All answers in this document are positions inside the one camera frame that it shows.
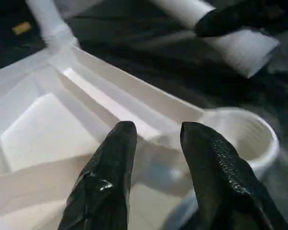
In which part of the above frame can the white plastic table top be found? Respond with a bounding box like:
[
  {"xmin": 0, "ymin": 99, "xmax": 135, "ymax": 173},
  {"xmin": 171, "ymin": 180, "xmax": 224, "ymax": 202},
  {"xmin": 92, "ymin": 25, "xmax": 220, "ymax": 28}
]
[{"xmin": 0, "ymin": 44, "xmax": 280, "ymax": 230}]

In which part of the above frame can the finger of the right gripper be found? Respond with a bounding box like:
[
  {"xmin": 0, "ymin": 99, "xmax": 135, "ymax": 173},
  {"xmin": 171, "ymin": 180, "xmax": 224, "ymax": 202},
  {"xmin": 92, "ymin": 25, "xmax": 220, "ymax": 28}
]
[{"xmin": 194, "ymin": 0, "xmax": 288, "ymax": 38}]

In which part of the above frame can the black box with yellow label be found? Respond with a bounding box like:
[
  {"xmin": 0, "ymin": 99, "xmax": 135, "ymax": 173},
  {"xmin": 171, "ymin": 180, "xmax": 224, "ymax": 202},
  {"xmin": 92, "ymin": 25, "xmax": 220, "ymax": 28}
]
[{"xmin": 0, "ymin": 0, "xmax": 41, "ymax": 44}]

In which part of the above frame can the white plastic table leg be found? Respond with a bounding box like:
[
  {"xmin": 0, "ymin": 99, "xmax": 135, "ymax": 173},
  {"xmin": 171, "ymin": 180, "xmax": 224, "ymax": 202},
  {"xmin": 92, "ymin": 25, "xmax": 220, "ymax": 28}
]
[
  {"xmin": 25, "ymin": 0, "xmax": 79, "ymax": 52},
  {"xmin": 156, "ymin": 0, "xmax": 281, "ymax": 79}
]

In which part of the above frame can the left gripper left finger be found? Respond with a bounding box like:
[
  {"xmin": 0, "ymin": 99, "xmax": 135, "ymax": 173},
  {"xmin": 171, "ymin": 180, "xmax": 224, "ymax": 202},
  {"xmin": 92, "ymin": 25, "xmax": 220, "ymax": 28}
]
[{"xmin": 57, "ymin": 121, "xmax": 138, "ymax": 230}]

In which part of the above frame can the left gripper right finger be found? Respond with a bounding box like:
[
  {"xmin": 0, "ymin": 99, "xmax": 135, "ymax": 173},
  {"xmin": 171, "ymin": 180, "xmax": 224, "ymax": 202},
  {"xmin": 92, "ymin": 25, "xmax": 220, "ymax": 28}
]
[{"xmin": 180, "ymin": 121, "xmax": 288, "ymax": 230}]

